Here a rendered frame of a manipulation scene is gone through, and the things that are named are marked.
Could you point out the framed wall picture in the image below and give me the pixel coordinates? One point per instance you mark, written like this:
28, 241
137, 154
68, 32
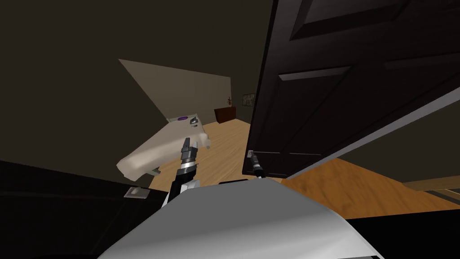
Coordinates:
248, 99

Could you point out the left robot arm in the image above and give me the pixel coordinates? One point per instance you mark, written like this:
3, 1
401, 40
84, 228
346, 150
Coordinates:
181, 180

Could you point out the grey metal plate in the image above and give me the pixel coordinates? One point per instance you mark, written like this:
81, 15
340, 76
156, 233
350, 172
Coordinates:
137, 192

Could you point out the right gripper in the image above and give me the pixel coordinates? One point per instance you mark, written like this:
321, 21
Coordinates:
255, 160

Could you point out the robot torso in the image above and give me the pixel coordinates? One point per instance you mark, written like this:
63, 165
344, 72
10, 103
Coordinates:
244, 223

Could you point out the dark brown cabinet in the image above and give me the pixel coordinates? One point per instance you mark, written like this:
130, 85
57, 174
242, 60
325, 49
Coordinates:
225, 114

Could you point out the dark brown panelled door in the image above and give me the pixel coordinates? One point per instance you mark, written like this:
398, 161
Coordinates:
341, 90

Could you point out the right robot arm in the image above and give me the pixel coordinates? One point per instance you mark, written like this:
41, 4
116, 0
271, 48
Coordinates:
260, 172

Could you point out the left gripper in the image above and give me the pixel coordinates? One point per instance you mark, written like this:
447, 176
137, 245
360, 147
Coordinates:
189, 154

